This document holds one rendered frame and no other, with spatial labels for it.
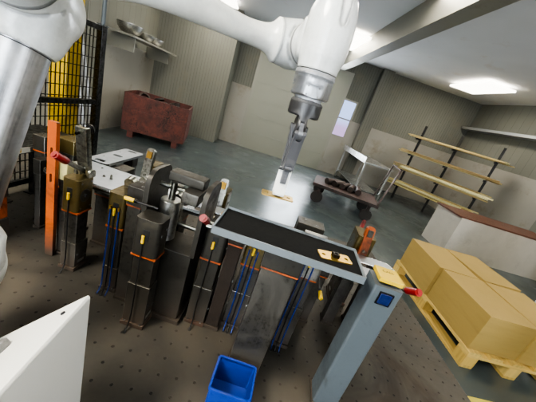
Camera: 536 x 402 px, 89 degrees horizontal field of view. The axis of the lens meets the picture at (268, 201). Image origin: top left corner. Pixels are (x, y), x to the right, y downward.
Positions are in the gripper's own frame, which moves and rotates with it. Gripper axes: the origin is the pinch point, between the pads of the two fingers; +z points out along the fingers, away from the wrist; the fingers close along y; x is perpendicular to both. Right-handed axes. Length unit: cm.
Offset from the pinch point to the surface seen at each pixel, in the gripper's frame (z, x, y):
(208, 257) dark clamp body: 30.5, -13.8, -4.8
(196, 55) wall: -62, -203, -659
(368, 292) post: 18.3, 27.5, 11.3
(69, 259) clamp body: 53, -62, -16
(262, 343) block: 42.9, 7.0, 10.5
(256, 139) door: 101, -15, -728
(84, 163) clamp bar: 17, -61, -20
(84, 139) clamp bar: 9, -60, -18
